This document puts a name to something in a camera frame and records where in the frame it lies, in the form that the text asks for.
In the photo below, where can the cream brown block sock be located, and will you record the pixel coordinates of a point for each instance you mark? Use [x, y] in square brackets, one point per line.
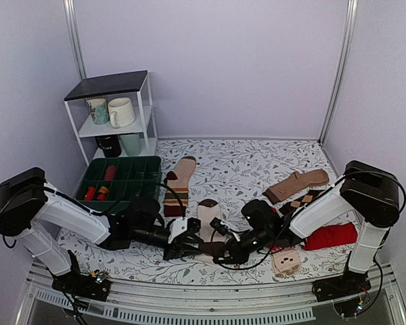
[207, 210]

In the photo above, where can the teal patterned mug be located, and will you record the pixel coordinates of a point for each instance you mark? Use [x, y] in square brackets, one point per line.
[98, 110]

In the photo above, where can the red rolled sock front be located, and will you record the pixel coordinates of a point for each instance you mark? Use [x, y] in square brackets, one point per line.
[90, 194]

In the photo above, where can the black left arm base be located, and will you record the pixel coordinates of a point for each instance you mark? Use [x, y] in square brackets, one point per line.
[81, 285]

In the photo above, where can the red folded sock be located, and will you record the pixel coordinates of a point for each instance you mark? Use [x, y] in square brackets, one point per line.
[331, 236]

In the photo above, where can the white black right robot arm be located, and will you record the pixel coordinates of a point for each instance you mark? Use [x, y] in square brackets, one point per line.
[376, 195]

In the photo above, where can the right aluminium corner post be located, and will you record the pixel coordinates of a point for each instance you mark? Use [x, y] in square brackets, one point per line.
[347, 38]

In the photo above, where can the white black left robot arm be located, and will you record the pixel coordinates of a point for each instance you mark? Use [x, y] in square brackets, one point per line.
[27, 199]

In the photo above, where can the black mug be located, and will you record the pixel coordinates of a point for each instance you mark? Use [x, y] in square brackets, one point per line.
[109, 145]

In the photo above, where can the aluminium front rail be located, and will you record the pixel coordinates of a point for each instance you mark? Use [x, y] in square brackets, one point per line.
[276, 303]

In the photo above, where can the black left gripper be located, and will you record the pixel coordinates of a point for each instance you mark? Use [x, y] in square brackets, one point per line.
[181, 251]

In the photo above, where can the red rolled sock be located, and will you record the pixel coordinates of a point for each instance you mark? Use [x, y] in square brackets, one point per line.
[110, 173]
[90, 194]

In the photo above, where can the tan brown cuff sock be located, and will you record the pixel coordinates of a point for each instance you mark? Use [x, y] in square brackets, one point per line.
[294, 184]

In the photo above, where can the aluminium corner post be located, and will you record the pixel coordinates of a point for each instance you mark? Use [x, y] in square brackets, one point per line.
[347, 38]
[71, 22]

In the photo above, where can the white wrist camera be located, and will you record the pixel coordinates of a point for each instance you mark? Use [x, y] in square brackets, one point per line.
[224, 230]
[183, 227]

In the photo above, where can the brown argyle sock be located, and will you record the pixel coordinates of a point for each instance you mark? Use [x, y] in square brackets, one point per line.
[299, 202]

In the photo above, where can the red beige face sock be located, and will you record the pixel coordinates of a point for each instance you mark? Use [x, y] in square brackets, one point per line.
[285, 261]

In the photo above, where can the left aluminium corner post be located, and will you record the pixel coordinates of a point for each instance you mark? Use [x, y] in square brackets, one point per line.
[71, 22]

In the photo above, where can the pale green mug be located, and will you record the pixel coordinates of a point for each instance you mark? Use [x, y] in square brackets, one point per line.
[131, 143]

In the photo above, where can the white shelf black top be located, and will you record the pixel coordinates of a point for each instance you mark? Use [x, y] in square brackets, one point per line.
[135, 85]

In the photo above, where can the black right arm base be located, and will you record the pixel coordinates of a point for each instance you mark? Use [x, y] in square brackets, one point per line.
[349, 283]

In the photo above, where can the floral patterned table mat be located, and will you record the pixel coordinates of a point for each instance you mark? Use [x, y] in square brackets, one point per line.
[231, 173]

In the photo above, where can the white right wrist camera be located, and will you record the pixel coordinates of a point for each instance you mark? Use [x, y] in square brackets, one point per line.
[224, 230]

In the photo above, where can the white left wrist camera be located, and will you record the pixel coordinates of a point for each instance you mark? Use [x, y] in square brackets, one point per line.
[183, 227]

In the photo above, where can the cream white mug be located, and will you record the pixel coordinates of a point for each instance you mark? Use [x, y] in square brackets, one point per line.
[121, 112]

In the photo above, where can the striped beige brown sock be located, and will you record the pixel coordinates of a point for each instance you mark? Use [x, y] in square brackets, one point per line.
[178, 180]

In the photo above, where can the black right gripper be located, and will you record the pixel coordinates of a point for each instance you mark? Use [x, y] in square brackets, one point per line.
[239, 256]

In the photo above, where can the green divided organizer tray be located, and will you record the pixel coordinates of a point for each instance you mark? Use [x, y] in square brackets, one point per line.
[135, 176]

